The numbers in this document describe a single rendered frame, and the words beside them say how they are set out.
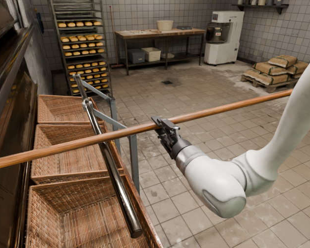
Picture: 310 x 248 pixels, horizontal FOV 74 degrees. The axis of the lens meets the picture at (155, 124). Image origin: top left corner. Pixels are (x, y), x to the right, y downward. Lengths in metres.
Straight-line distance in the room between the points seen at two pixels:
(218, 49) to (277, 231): 4.77
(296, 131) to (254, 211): 1.70
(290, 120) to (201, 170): 0.23
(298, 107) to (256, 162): 0.22
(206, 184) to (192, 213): 1.47
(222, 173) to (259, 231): 1.54
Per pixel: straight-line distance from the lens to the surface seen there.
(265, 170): 0.63
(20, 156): 0.74
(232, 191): 0.53
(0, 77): 0.66
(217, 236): 1.92
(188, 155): 0.60
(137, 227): 0.52
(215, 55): 6.04
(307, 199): 2.51
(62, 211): 1.32
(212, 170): 0.55
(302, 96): 0.45
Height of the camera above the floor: 1.61
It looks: 31 degrees down
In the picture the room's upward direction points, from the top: straight up
